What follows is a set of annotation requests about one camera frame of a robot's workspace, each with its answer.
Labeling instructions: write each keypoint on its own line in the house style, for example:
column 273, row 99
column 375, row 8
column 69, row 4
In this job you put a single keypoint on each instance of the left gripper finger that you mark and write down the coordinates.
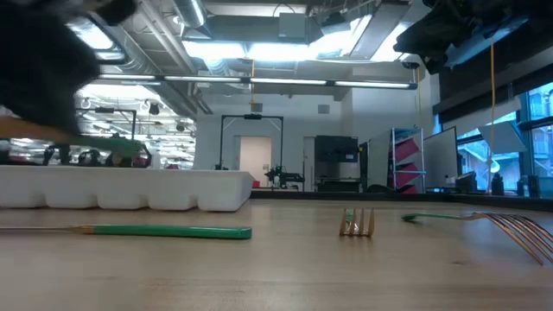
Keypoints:
column 47, row 86

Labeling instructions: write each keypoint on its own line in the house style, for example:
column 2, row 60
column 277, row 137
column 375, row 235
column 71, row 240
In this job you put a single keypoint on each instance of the background black robot arm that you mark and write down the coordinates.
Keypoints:
column 281, row 176

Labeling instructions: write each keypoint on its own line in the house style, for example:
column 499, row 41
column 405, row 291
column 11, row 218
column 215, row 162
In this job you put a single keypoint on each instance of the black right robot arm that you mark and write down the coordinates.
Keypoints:
column 432, row 34

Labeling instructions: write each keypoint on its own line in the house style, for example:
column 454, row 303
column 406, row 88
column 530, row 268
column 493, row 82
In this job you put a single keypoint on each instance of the background robot station clutter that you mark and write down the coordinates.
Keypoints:
column 90, row 159

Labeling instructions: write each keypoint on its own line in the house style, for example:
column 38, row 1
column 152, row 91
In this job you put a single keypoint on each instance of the white plastic cutlery tray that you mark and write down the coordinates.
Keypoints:
column 129, row 185

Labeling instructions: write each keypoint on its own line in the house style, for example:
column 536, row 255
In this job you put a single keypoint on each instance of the white door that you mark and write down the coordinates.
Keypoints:
column 255, row 160

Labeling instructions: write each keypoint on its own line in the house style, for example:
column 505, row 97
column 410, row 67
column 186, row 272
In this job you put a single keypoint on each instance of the long ceiling light bar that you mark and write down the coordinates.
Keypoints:
column 285, row 81

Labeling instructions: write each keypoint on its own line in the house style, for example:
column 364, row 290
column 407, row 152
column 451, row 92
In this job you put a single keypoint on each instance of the grey ceiling box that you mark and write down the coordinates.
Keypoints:
column 293, row 26

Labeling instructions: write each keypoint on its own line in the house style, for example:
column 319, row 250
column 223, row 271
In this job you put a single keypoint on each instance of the black cabinet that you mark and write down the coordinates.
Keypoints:
column 337, row 149

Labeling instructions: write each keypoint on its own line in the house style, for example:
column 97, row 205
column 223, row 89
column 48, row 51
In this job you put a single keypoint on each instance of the white divider panel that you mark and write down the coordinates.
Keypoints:
column 379, row 155

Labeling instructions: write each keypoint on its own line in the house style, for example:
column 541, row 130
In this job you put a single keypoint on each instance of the shelf rack with pink bins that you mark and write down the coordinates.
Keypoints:
column 406, row 151

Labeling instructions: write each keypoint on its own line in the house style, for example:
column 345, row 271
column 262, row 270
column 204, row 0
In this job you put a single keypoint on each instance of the white whiteboard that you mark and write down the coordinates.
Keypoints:
column 440, row 157

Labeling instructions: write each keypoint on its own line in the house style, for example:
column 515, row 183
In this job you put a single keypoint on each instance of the small black monitor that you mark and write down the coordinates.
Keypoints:
column 466, row 182

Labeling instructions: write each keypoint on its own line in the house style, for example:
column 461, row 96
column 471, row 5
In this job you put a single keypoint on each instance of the white hanging sheet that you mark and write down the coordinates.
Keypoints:
column 503, row 138

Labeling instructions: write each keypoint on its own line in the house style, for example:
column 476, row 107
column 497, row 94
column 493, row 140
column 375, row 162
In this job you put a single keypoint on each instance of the black bottle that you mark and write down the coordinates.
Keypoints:
column 497, row 185

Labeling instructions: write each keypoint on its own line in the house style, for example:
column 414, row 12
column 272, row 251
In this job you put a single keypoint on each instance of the large glass window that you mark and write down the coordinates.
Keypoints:
column 540, row 147

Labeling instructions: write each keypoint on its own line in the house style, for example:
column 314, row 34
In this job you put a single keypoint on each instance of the black gantry frame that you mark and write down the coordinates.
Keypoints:
column 106, row 110
column 252, row 116

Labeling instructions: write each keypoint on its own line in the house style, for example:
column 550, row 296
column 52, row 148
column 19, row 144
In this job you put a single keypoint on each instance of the round silver air duct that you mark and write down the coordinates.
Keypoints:
column 190, row 10

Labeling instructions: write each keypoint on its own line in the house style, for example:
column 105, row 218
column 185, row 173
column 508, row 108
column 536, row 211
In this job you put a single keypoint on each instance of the grey wall vent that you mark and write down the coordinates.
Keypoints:
column 323, row 109

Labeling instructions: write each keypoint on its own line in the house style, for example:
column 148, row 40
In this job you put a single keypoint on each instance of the silver rectangular air duct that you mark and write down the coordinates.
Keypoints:
column 376, row 39

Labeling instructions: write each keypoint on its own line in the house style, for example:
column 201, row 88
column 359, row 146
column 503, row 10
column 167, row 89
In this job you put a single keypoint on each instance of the black metal table frame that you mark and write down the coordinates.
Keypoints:
column 389, row 197

